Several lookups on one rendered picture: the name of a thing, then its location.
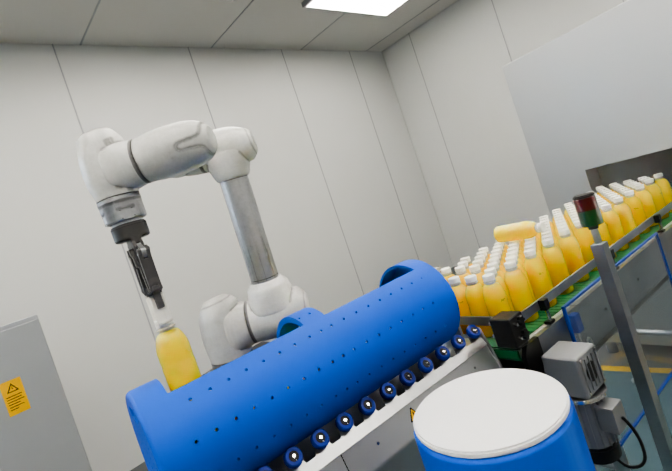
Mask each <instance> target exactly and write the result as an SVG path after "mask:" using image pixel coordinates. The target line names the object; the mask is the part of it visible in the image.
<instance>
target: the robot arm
mask: <svg viewBox="0 0 672 471"><path fill-rule="evenodd" d="M257 152H258V147H257V144H256V142H255V139H254V137H253V135H252V133H251V131H250V130H249V129H246V128H241V127H223V128H218V129H214V130H212V129H211V128H210V127H209V126H208V125H207V124H205V123H203V122H201V121H195V120H186V121H179V122H176V123H172V124H169V125H165V126H162V127H159V128H157V129H154V130H151V131H149V132H146V133H144V134H142V135H141V136H139V137H136V138H134V139H131V140H127V141H124V140H123V139H122V137H121V136H120V135H119V134H118V133H116V132H115V131H113V130H112V129H110V128H105V127H104V128H96V129H93V130H90V131H88V132H86V133H84V134H82V135H81V136H80V137H79V138H78V139H77V141H76V153H77V159H78V163H79V168H80V171H81V175H82V178H83V180H84V183H85V185H86V187H87V189H88V191H89V193H90V194H91V196H92V197H93V198H94V200H95V202H96V204H97V208H98V210H99V212H100V215H101V217H102V219H103V221H104V224H105V227H112V229H111V230H110V232H111V234H112V237H113V240H114V242H115V244H117V245H119V244H123V243H127V247H128V251H126V252H127V255H128V258H129V260H130V262H131V265H132V267H133V270H134V272H135V275H136V278H137V280H138V283H139V286H140V288H141V292H142V294H144V295H145V299H146V302H147V305H148V307H149V310H150V313H151V316H152V319H153V321H156V320H157V322H158V324H159V326H162V325H164V324H167V323H169V322H171V321H173V318H172V316H171V313H170V310H169V308H168V305H167V302H166V299H165V297H164V294H163V291H162V289H163V286H162V284H161V281H160V278H159V275H158V273H157V270H156V267H155V264H154V261H153V258H152V255H151V252H150V247H149V246H148V245H147V244H146V245H145V244H144V242H143V240H142V238H143V237H145V236H147V235H149V234H150V230H149V227H148V225H147V222H146V220H145V219H142V218H143V217H145V216H146V215H147V212H146V209H145V207H144V204H143V201H142V198H141V195H140V193H139V189H140V188H142V187H143V186H145V185H147V184H149V183H152V182H155V181H158V180H164V179H168V178H181V177H184V176H194V175H200V174H205V173H209V172H210V174H211V175H212V177H213V178H214V180H215V181H216V182H217V183H220V186H221V190H222V193H223V196H224V199H225V202H226V205H227V208H228V211H229V214H230V218H231V221H232V224H233V227H234V230H235V233H236V236H237V239H238V242H239V246H240V249H241V252H242V255H243V258H244V261H245V264H246V267H247V270H248V274H249V277H250V280H251V284H250V286H249V288H248V291H247V294H248V301H238V300H237V298H236V297H235V296H233V295H230V294H229V295H228V294H221V295H218V296H216V297H213V298H211V299H209V300H207V301H206V302H204V303H203V305H202V308H201V312H200V315H199V327H200V333H201V337H202V341H203V344H204V347H205V350H206V352H207V355H208V357H209V359H210V362H211V365H212V369H210V370H209V371H207V372H206V373H205V374H207V373H209V372H211V371H213V370H215V369H217V368H219V367H221V366H223V365H225V364H227V363H229V362H231V361H233V360H235V359H237V358H239V357H241V356H243V355H245V354H247V353H249V352H251V351H253V347H252V345H254V344H255V343H258V342H261V341H267V340H271V339H274V338H277V327H278V324H279V322H280V320H281V319H283V318H284V317H286V316H289V315H291V314H293V313H295V312H297V311H299V310H301V309H303V308H307V307H309V301H308V297H307V294H306V292H305V291H303V289H302V288H300V287H298V286H293V287H292V285H291V284H290V282H289V280H288V278H286V277H285V276H283V275H282V274H278V271H277V268H276V265H275V261H274V258H273V255H272V252H271V249H270V246H269V242H268V239H267V236H266V233H265V230H264V226H263V223H262V220H261V216H260V213H259V209H258V206H257V203H256V200H255V197H254V193H253V190H252V187H251V184H250V181H249V178H248V174H249V173H250V161H252V160H254V159H255V157H256V155H257ZM309 308H310V307H309ZM205 374H204V375H205Z"/></svg>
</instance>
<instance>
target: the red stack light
mask: <svg viewBox="0 0 672 471"><path fill-rule="evenodd" d="M573 204H574V206H575V210H576V212H577V213H581V212H586V211H590V210H593V209H596V208H598V207H599V205H598V202H597V199H596V195H593V196H591V197H588V198H585V199H581V200H573Z"/></svg>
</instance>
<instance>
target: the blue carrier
mask: <svg viewBox="0 0 672 471"><path fill-rule="evenodd" d="M401 321H402V322H401ZM459 323H460V311H459V305H458V302H457V299H456V296H455V294H454V292H453V290H452V288H451V286H450V285H449V283H448V282H447V280H446V279H445V278H444V277H443V275H442V274H441V273H440V272H439V271H437V270H436V269H435V268H434V267H432V266H431V265H429V264H427V263H425V262H423V261H420V260H415V259H409V260H405V261H402V262H400V263H398V264H396V265H394V266H392V267H390V268H388V269H387V270H386V271H385V272H384V273H383V275H382V277H381V280H380V285H379V288H377V289H375V290H373V291H371V292H369V293H367V294H365V295H363V296H361V297H359V298H357V299H355V300H353V301H351V302H349V303H347V304H345V305H343V306H341V307H339V308H337V309H335V310H333V311H331V312H329V313H327V314H325V315H324V314H323V313H322V312H320V311H318V310H316V309H314V308H309V307H307V308H303V309H301V310H299V311H297V312H295V313H293V314H291V315H289V316H286V317H284V318H283V319H281V320H280V322H279V324H278V327H277V339H275V340H273V341H271V342H269V343H267V344H265V345H263V346H261V347H259V348H257V349H255V350H253V351H251V352H249V353H247V354H245V355H243V356H241V357H239V358H237V359H235V360H233V361H231V362H229V363H227V364H225V365H223V366H221V367H219V368H217V369H215V370H213V371H211V372H209V373H207V374H205V375H203V376H201V377H199V378H197V379H195V380H193V381H191V382H189V383H187V384H186V385H184V386H182V387H180V388H178V389H176V390H174V391H172V392H170V393H167V392H166V390H165V388H164V387H163V385H162V384H161V383H160V381H159V380H157V379H154V380H152V381H150V382H147V383H145V384H143V385H141V386H139V387H137V388H135V389H133V390H131V391H129V392H127V394H126V397H125V399H126V405H127V409H128V413H129V416H130V420H131V423H132V426H133V429H134V432H135V435H136V438H137V441H138V444H139V447H140V449H141V452H142V455H143V458H144V460H145V463H146V465H147V468H148V471H256V470H257V469H258V468H259V467H261V466H266V465H267V464H269V463H270V462H271V461H273V460H274V459H276V458H277V457H279V456H280V455H282V454H283V453H284V452H285V451H286V449H287V448H289V447H291V446H295V445H296V444H298V443H299V442H301V441H302V440H304V439H305V438H307V437H308V436H310V435H311V434H312V432H313V431H314V430H315V429H318V428H321V427H323V426H324V425H326V424H327V423H329V422H330V421H332V420H333V419H335V418H336V417H337V415H338V414H339V413H341V412H345V411H346V410H348V409H349V408H351V407H352V406H354V405H355V404H356V403H358V402H359V401H360V399H361V398H363V397H367V396H368V395H370V394H371V393H373V392H374V391H376V390H377V389H378V388H380V386H381V385H382V384H383V383H386V382H389V381H390V380H392V379H393V378H395V377H396V376H398V375H399V374H400V373H401V371H402V370H404V369H408V368H409V367H411V366H412V365H414V364H415V363H417V362H418V360H419V359H420V358H422V357H425V356H427V355H428V354H430V353H431V352H433V351H434V350H435V349H436V348H437V347H438V346H440V345H443V344H444V343H446V342H447V341H449V340H450V339H451V338H452V337H453V336H454V335H455V334H456V332H457V330H458V327H459ZM299 326H300V327H299ZM331 326H332V327H331ZM378 334H379V336H378ZM366 341H367V343H366ZM294 345H295V346H294ZM353 348H354V350H353ZM278 353H280V354H278ZM342 355H343V357H342ZM332 361H333V363H332ZM318 369H319V371H318ZM303 377H304V380H303ZM287 387H289V389H287ZM209 390H211V391H209ZM189 400H192V401H189ZM254 406H255V409H253V407H254ZM235 417H237V419H236V420H235ZM216 428H218V430H217V431H215V429H216ZM195 440H197V441H198V442H197V443H195Z"/></svg>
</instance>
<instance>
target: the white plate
mask: <svg viewBox="0 0 672 471"><path fill-rule="evenodd" d="M569 410H570V399H569V395H568V393H567V391H566V389H565V388H564V386H563V385H562V384H561V383H560V382H558V381H557V380H556V379H554V378H552V377H550V376H548V375H546V374H543V373H540V372H536V371H532V370H526V369H514V368H506V369H493V370H486V371H481V372H476V373H472V374H469V375H466V376H463V377H460V378H457V379H455V380H453V381H450V382H448V383H446V384H444V385H443V386H441V387H439V388H438V389H436V390H435V391H433V392H432V393H431V394H429V395H428V396H427V397H426V398H425V399H424V400H423V401H422V403H421V404H420V405H419V407H418V408H417V410H416V412H415V415H414V419H413V427H414V430H415V433H416V436H417V437H418V439H419V440H420V441H421V442H422V443H423V444H424V445H425V446H427V447H428V448H430V449H431V450H433V451H436V452H438V453H441V454H444V455H447V456H452V457H457V458H467V459H482V458H492V457H499V456H504V455H508V454H512V453H516V452H519V451H521V450H524V449H527V448H529V447H532V446H534V445H536V444H538V443H540V442H541V441H543V440H544V439H546V438H548V437H549V436H550V435H552V434H553V433H554V432H555V431H556V430H557V429H558V428H559V427H560V426H561V425H562V424H563V422H564V421H565V420H566V418H567V416H568V414H569Z"/></svg>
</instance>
